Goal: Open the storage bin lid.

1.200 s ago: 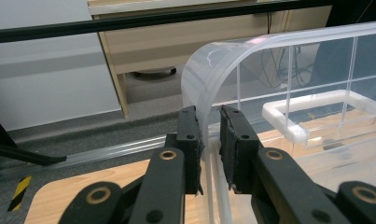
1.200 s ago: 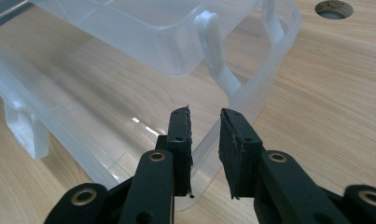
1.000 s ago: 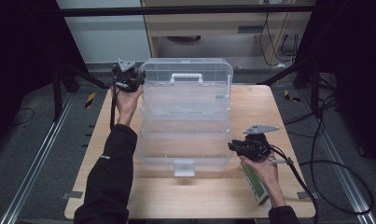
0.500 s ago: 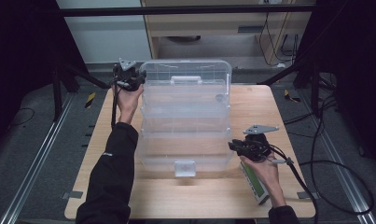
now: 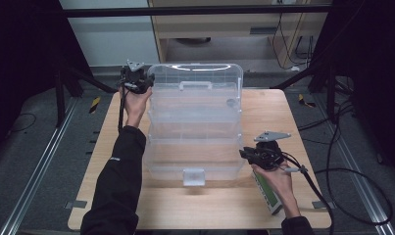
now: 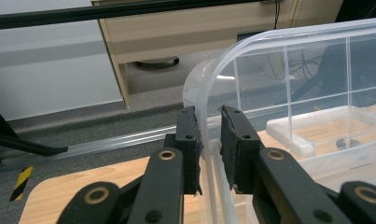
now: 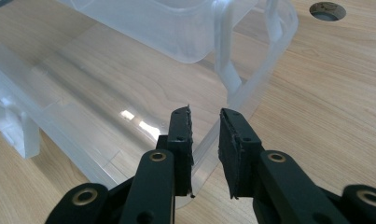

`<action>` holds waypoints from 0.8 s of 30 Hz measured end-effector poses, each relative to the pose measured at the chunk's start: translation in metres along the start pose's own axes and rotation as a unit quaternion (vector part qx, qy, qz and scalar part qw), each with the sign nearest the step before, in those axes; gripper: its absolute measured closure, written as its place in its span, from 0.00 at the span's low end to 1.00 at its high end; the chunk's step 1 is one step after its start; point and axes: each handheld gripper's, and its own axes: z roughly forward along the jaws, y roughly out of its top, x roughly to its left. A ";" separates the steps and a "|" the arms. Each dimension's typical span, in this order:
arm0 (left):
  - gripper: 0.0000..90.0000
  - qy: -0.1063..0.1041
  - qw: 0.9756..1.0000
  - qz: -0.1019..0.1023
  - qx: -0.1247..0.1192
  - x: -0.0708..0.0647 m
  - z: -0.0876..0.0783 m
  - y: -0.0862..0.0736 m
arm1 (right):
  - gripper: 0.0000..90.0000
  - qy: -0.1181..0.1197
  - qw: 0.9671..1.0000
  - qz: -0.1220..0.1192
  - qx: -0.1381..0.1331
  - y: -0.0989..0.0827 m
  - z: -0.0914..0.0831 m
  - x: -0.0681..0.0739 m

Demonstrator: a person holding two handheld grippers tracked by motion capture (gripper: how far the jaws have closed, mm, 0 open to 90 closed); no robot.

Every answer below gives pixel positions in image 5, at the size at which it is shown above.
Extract aluminium floor rail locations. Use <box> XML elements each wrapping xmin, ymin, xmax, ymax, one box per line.
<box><xmin>0</xmin><ymin>97</ymin><xmax>80</xmax><ymax>235</ymax></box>
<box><xmin>312</xmin><ymin>94</ymin><xmax>395</xmax><ymax>235</ymax></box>

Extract light wooden desk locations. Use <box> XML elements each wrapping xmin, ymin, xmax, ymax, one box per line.
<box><xmin>147</xmin><ymin>0</ymin><xmax>333</xmax><ymax>71</ymax></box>

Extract thin black floor cable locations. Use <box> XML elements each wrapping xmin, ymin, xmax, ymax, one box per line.
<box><xmin>13</xmin><ymin>112</ymin><xmax>38</xmax><ymax>133</ymax></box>

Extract green and white carton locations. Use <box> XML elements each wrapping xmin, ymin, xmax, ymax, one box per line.
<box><xmin>252</xmin><ymin>170</ymin><xmax>284</xmax><ymax>215</ymax></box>

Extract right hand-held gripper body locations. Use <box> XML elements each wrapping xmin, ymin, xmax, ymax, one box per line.
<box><xmin>253</xmin><ymin>130</ymin><xmax>292</xmax><ymax>170</ymax></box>

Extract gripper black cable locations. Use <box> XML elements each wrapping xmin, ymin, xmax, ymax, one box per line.
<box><xmin>276</xmin><ymin>149</ymin><xmax>336</xmax><ymax>235</ymax></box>
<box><xmin>117</xmin><ymin>76</ymin><xmax>128</xmax><ymax>133</ymax></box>

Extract black hanging desk cables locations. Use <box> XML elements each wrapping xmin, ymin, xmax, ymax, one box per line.
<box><xmin>272</xmin><ymin>13</ymin><xmax>317</xmax><ymax>71</ymax></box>

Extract grey tape strip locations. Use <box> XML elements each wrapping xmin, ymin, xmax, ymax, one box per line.
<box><xmin>64</xmin><ymin>200</ymin><xmax>88</xmax><ymax>211</ymax></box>
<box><xmin>311</xmin><ymin>200</ymin><xmax>336</xmax><ymax>211</ymax></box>

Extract clear plastic storage box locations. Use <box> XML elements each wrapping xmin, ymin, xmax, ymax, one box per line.
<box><xmin>143</xmin><ymin>63</ymin><xmax>245</xmax><ymax>187</ymax></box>

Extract black curtain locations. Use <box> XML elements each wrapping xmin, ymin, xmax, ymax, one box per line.
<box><xmin>311</xmin><ymin>0</ymin><xmax>395</xmax><ymax>182</ymax></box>
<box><xmin>0</xmin><ymin>0</ymin><xmax>92</xmax><ymax>161</ymax></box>

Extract black floor cable bundle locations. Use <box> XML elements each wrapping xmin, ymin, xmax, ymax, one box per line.
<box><xmin>297</xmin><ymin>99</ymin><xmax>356</xmax><ymax>132</ymax></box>

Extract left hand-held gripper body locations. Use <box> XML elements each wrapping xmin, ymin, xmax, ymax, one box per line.
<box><xmin>120</xmin><ymin>59</ymin><xmax>149</xmax><ymax>95</ymax></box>

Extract yellow black striped tape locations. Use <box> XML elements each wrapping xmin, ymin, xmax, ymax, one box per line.
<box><xmin>297</xmin><ymin>93</ymin><xmax>317</xmax><ymax>109</ymax></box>
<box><xmin>88</xmin><ymin>96</ymin><xmax>102</xmax><ymax>115</ymax></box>

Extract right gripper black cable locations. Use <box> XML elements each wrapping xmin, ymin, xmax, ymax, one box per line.
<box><xmin>276</xmin><ymin>149</ymin><xmax>336</xmax><ymax>235</ymax></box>

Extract black looped floor cable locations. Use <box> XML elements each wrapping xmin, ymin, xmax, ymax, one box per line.
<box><xmin>316</xmin><ymin>167</ymin><xmax>394</xmax><ymax>226</ymax></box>

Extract white cabinet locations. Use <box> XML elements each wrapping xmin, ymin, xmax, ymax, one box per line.
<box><xmin>58</xmin><ymin>0</ymin><xmax>161</xmax><ymax>68</ymax></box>

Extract person's right hand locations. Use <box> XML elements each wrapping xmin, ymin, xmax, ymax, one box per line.
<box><xmin>251</xmin><ymin>163</ymin><xmax>301</xmax><ymax>219</ymax></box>

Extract black horizontal frame bar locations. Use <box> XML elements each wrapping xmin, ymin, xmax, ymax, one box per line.
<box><xmin>62</xmin><ymin>4</ymin><xmax>332</xmax><ymax>19</ymax></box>

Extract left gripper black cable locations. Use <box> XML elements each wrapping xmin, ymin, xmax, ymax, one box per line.
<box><xmin>117</xmin><ymin>76</ymin><xmax>128</xmax><ymax>133</ymax></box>

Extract person's left hand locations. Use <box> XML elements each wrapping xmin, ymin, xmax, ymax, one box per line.
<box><xmin>120</xmin><ymin>87</ymin><xmax>153</xmax><ymax>129</ymax></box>

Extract black metal stand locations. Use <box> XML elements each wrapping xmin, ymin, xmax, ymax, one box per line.
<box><xmin>54</xmin><ymin>62</ymin><xmax>121</xmax><ymax>128</ymax></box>
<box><xmin>270</xmin><ymin>55</ymin><xmax>339</xmax><ymax>123</ymax></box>

